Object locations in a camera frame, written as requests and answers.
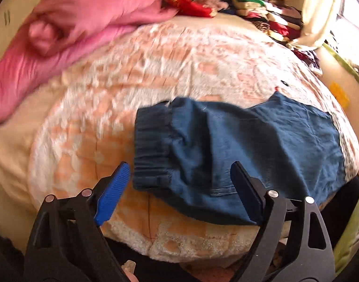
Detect pile of folded clothes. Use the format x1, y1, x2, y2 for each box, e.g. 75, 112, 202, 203
226, 0, 305, 43

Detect pink fluffy garment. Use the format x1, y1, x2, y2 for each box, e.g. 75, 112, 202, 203
200, 0, 229, 11

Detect pink quilt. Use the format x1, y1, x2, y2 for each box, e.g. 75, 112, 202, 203
0, 0, 180, 128

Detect blue denim pants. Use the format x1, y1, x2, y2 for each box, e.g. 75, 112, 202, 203
132, 92, 347, 227

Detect window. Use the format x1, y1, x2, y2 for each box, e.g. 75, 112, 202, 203
332, 0, 359, 74

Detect red cloth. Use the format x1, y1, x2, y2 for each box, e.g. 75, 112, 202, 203
176, 0, 218, 18

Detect cream bed sheet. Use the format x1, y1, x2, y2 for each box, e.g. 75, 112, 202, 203
0, 15, 256, 241

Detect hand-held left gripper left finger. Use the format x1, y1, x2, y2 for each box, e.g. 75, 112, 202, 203
24, 161, 131, 282

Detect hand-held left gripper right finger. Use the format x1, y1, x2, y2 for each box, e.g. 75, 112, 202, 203
229, 161, 335, 282

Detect heap of dark clothes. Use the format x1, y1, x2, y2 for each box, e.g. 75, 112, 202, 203
294, 48, 324, 77

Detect green windowsill cloth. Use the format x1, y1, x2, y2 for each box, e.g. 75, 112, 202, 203
323, 43, 359, 83

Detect orange white fuzzy blanket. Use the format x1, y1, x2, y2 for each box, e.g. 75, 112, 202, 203
28, 15, 359, 263

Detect yellow box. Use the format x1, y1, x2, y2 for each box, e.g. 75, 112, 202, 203
329, 82, 351, 109

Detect cream curtain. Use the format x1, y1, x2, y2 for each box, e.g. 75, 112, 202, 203
289, 0, 344, 49

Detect black cloth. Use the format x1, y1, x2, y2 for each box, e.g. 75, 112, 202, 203
319, 176, 359, 241

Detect light green cloth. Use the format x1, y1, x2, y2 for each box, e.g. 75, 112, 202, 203
333, 175, 359, 268

